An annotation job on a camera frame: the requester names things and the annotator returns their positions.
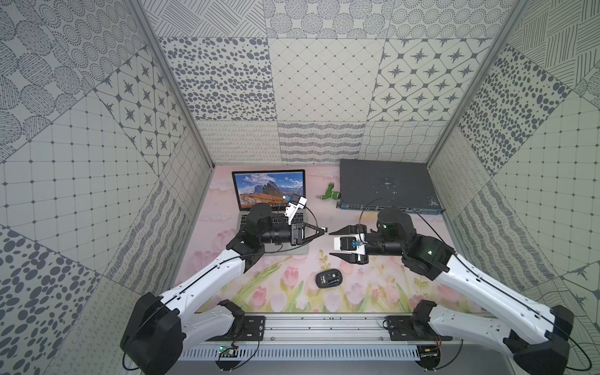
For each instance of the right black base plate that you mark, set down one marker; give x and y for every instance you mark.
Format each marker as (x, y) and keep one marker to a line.
(405, 328)

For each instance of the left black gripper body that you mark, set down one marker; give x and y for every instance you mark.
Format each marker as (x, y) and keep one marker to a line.
(299, 233)

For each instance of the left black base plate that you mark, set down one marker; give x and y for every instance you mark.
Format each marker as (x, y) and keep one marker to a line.
(247, 328)

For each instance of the black wireless mouse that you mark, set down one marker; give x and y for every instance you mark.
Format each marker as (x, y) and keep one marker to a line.
(329, 279)

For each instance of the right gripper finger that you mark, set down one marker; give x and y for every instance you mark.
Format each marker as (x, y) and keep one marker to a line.
(350, 230)
(352, 258)

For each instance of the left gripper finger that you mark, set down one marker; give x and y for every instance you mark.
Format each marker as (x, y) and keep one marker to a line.
(313, 237)
(316, 229)

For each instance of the silver open laptop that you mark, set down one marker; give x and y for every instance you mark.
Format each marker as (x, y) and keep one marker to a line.
(269, 190)

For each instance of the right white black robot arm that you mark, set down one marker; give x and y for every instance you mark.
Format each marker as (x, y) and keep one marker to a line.
(535, 336)

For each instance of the aluminium mounting rail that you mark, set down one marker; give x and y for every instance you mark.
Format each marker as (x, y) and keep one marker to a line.
(312, 329)

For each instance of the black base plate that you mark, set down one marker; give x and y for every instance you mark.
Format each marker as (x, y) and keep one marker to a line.
(247, 328)
(405, 328)

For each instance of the pink floral table mat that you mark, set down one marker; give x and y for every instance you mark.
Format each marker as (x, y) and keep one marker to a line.
(308, 279)

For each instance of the dark grey network switch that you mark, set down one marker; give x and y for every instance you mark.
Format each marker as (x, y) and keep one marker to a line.
(375, 185)

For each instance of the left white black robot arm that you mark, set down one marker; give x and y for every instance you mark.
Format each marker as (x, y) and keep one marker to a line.
(162, 327)

